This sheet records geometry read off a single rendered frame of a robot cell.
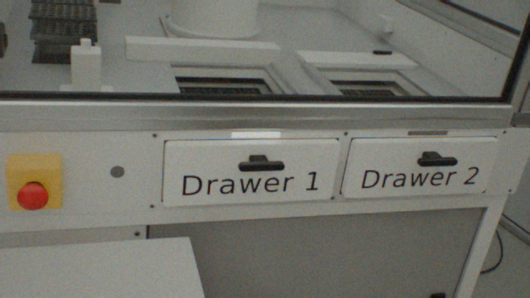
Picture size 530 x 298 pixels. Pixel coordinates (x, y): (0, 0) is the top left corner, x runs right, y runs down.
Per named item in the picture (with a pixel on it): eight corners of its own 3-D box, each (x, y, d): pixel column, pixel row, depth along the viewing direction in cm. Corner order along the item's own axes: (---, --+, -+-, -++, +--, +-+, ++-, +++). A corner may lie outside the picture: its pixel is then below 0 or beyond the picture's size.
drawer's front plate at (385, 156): (484, 192, 107) (502, 141, 102) (344, 199, 99) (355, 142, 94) (478, 188, 109) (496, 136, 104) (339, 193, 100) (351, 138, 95)
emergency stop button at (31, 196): (49, 212, 78) (47, 187, 77) (16, 213, 77) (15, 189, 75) (50, 200, 81) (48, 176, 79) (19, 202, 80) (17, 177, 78)
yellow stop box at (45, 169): (62, 212, 81) (60, 169, 78) (7, 214, 79) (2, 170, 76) (63, 194, 86) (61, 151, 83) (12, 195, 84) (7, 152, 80)
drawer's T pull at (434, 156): (457, 166, 97) (459, 159, 97) (419, 167, 95) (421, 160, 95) (445, 156, 100) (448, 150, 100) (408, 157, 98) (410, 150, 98)
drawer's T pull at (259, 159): (285, 171, 88) (286, 163, 88) (238, 172, 86) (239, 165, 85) (278, 160, 91) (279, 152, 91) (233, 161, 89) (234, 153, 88)
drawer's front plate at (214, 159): (330, 199, 98) (342, 143, 93) (163, 207, 90) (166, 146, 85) (327, 194, 99) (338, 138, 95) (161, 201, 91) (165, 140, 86)
